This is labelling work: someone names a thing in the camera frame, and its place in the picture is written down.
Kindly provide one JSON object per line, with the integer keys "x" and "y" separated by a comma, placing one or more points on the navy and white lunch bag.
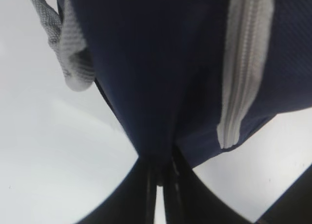
{"x": 198, "y": 75}

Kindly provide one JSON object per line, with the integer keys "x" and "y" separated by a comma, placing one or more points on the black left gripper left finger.
{"x": 132, "y": 202}

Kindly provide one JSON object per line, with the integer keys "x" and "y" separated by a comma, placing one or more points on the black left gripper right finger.
{"x": 187, "y": 200}

